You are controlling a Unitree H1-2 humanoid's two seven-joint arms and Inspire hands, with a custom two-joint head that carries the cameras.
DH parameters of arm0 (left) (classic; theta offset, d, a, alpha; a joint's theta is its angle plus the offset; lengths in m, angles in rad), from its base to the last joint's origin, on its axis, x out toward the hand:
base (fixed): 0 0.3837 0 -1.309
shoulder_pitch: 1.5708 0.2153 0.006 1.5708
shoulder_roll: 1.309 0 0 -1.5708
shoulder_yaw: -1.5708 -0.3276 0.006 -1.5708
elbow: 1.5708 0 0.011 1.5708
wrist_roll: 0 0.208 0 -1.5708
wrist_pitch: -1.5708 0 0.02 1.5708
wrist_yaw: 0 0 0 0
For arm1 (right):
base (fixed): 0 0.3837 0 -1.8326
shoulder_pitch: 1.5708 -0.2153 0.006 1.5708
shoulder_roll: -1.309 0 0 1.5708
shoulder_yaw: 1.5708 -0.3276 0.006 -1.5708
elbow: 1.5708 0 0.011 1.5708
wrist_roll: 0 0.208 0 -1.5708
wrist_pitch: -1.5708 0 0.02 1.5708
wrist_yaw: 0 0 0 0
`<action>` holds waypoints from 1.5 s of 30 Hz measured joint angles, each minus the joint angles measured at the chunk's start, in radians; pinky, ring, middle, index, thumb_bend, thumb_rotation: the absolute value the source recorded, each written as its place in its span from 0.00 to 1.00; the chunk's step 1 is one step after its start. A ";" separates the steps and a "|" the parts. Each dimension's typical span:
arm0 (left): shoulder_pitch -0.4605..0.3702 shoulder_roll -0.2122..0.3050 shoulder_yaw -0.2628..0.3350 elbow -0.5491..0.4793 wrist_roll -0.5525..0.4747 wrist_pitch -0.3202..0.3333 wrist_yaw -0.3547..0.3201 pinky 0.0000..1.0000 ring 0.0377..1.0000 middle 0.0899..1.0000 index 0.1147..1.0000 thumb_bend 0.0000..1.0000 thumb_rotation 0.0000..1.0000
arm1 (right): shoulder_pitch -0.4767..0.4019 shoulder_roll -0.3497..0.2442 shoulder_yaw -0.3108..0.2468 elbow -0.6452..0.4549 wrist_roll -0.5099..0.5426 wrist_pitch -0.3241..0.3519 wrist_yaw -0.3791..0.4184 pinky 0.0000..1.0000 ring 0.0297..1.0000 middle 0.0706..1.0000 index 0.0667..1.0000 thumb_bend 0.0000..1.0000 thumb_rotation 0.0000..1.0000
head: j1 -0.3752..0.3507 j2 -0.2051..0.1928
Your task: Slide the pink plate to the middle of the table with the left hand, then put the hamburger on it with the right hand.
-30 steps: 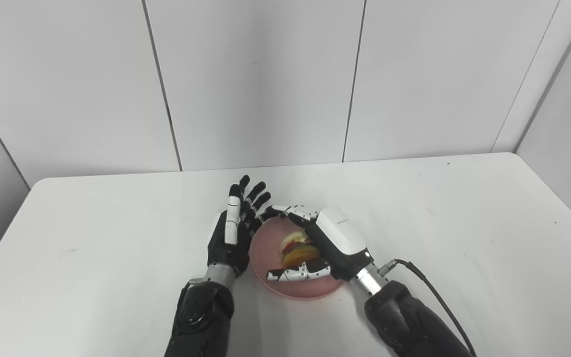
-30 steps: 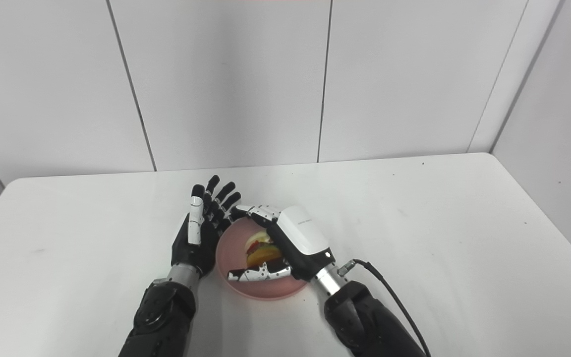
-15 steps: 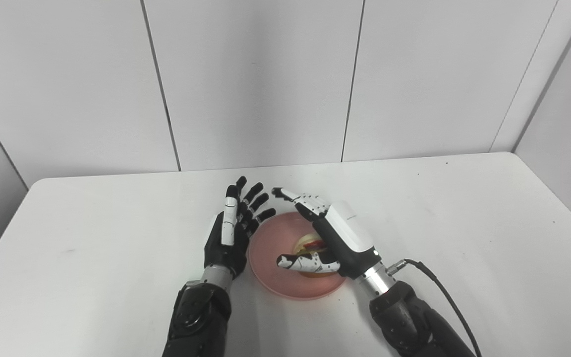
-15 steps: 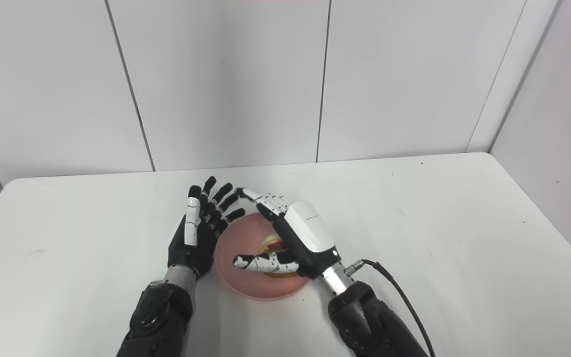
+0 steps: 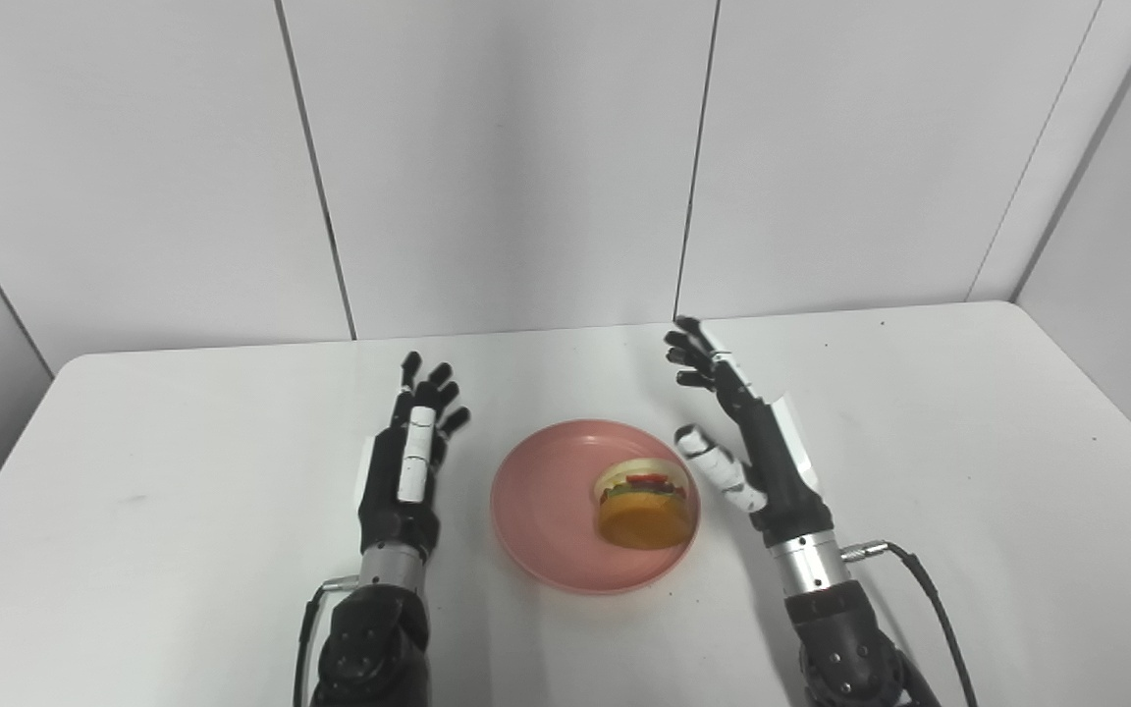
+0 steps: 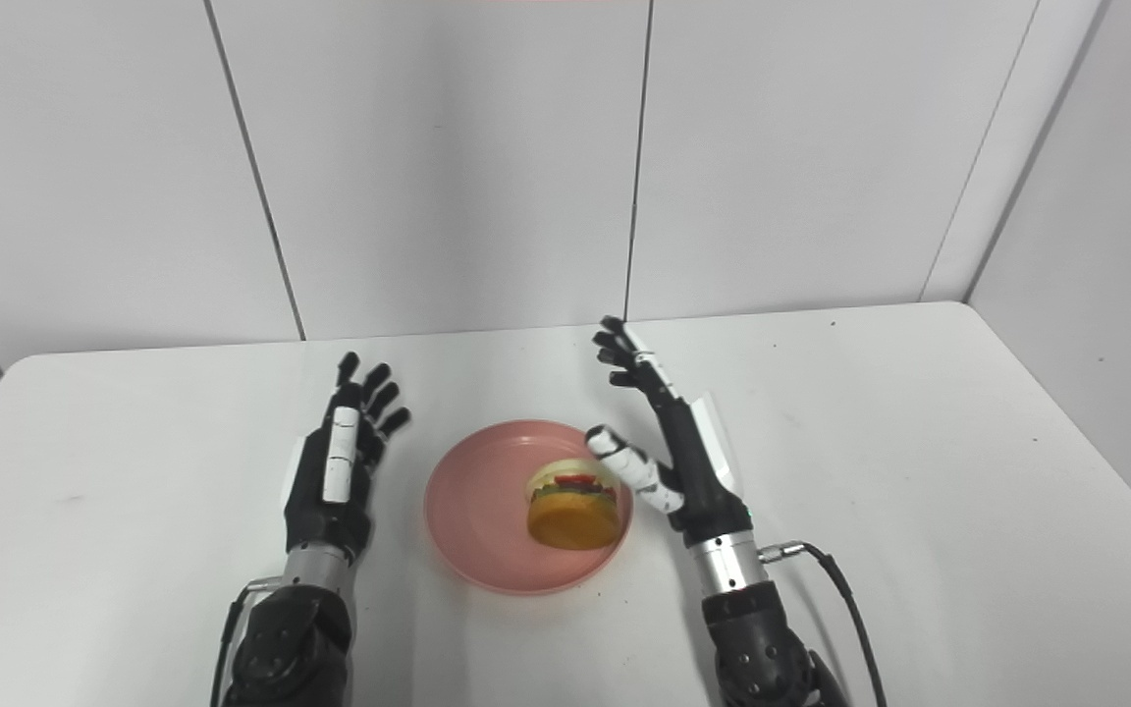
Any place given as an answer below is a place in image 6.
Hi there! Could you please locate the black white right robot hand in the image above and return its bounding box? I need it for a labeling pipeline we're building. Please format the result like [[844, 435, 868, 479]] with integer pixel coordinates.
[[585, 315, 755, 549]]

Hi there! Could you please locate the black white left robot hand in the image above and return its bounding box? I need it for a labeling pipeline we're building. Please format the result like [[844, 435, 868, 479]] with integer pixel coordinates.
[[282, 352, 413, 565]]

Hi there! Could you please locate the toy hamburger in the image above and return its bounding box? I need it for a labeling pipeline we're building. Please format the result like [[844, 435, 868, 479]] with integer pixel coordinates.
[[525, 460, 622, 552]]

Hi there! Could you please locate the pink round plate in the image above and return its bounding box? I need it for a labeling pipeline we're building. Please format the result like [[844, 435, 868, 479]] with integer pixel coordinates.
[[424, 420, 636, 597]]

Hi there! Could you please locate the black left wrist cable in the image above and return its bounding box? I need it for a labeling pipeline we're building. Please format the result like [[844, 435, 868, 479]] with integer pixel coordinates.
[[209, 577, 280, 707]]

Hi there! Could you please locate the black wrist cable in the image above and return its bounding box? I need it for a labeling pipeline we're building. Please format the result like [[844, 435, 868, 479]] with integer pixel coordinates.
[[209, 577, 280, 707], [758, 541, 889, 707]]

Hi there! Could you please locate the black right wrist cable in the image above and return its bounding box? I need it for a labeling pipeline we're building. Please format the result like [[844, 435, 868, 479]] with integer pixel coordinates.
[[758, 541, 889, 707]]

